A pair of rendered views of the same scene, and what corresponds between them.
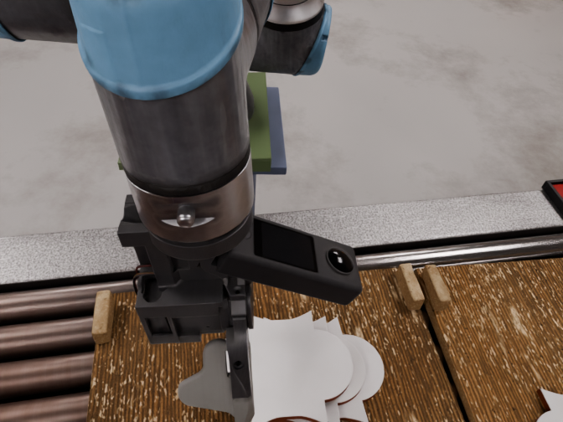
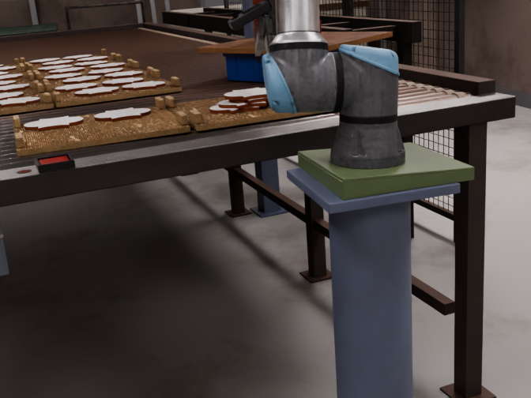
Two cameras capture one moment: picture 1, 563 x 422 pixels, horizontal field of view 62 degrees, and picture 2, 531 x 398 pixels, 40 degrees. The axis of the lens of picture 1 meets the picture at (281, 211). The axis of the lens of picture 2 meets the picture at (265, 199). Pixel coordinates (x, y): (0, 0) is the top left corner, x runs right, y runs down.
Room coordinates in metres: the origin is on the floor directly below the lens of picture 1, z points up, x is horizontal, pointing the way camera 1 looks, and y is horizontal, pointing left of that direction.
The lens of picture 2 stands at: (2.17, -0.21, 1.29)
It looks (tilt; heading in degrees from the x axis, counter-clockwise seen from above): 18 degrees down; 174
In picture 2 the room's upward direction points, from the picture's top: 4 degrees counter-clockwise
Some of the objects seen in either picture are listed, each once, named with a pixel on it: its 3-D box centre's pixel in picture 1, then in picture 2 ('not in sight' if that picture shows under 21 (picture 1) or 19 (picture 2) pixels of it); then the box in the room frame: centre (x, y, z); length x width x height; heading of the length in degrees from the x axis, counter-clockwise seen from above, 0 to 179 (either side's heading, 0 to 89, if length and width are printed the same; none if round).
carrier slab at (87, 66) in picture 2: not in sight; (80, 66); (-1.07, -0.63, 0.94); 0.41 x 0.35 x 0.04; 105
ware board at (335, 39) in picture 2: not in sight; (295, 42); (-0.45, 0.22, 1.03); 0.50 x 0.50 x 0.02; 43
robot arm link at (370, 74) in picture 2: not in sight; (365, 78); (0.76, 0.15, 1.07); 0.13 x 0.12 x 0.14; 88
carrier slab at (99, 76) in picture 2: not in sight; (93, 75); (-0.73, -0.54, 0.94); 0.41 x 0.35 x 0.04; 105
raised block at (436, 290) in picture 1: (435, 286); (182, 118); (0.36, -0.21, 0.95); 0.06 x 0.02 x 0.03; 12
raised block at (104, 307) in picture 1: (103, 316); not in sight; (0.27, 0.20, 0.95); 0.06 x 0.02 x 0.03; 13
